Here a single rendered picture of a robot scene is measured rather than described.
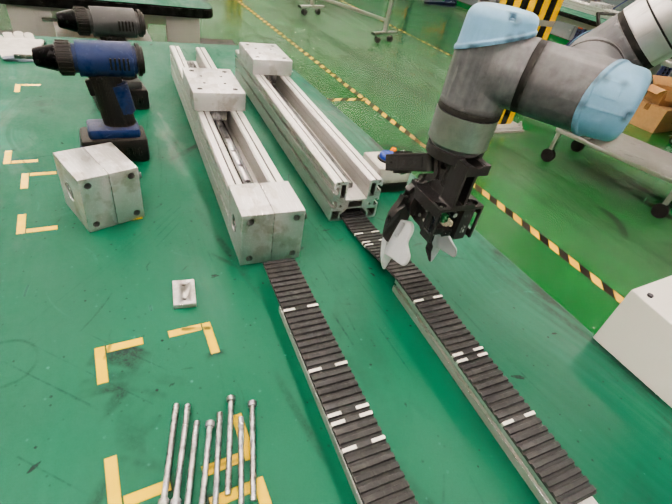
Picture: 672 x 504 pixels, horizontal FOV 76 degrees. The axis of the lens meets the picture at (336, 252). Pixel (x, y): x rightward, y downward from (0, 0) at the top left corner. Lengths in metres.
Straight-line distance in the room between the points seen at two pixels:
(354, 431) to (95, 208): 0.52
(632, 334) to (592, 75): 0.41
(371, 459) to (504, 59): 0.43
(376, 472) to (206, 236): 0.47
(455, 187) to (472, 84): 0.12
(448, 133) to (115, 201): 0.52
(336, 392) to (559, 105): 0.39
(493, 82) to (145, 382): 0.51
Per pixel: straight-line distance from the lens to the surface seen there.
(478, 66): 0.51
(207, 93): 0.99
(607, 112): 0.50
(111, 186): 0.76
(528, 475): 0.57
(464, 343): 0.62
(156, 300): 0.65
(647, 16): 0.62
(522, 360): 0.69
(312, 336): 0.56
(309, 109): 1.08
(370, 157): 0.95
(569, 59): 0.51
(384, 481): 0.48
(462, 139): 0.53
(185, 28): 2.55
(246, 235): 0.66
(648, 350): 0.77
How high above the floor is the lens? 1.24
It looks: 38 degrees down
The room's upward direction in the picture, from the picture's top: 12 degrees clockwise
